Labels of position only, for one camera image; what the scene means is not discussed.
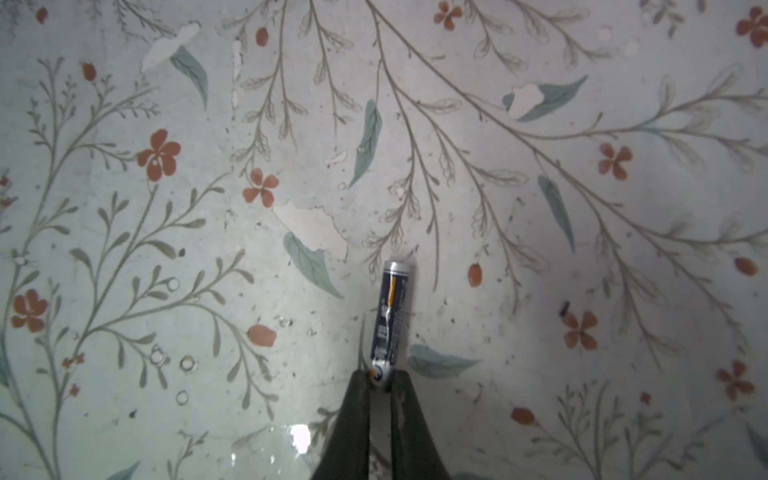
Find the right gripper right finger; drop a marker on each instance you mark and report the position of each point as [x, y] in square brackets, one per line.
[414, 455]

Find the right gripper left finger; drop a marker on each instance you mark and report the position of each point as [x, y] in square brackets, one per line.
[348, 449]

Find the black AAA battery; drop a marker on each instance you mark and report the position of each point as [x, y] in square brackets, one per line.
[389, 320]

